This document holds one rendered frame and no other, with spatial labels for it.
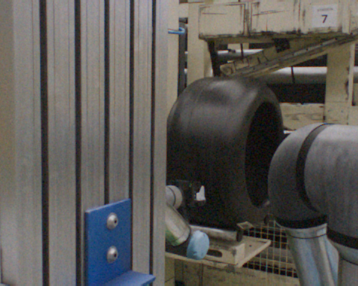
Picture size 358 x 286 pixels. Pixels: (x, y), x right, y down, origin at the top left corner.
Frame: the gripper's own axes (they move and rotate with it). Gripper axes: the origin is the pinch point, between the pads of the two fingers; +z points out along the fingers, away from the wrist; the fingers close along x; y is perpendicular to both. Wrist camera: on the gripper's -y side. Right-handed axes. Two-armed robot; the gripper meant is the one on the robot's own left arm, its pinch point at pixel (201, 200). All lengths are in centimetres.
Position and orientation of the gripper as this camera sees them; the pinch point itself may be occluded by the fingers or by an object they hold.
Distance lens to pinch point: 168.7
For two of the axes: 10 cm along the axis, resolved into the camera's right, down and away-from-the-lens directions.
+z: 4.9, 0.4, 8.7
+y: 0.8, -10.0, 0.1
